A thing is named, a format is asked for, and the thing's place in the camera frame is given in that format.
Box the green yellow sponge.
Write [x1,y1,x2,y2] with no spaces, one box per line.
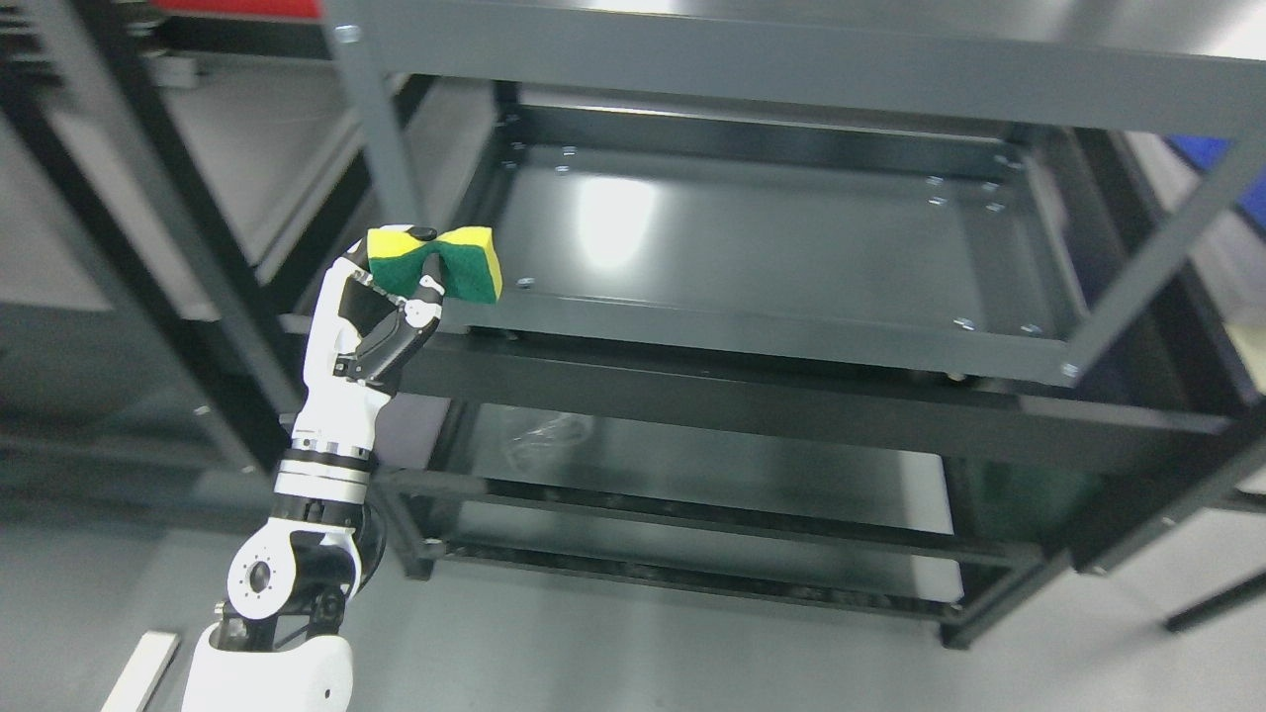
[365,224,503,304]

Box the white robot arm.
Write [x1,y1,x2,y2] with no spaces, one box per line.
[181,440,373,711]

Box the dark metal shelf rack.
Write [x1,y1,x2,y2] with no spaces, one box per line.
[322,1,1263,649]

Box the black neighbouring shelf rack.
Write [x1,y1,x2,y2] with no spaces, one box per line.
[3,1,368,474]

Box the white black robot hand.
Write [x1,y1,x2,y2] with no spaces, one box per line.
[291,237,446,460]

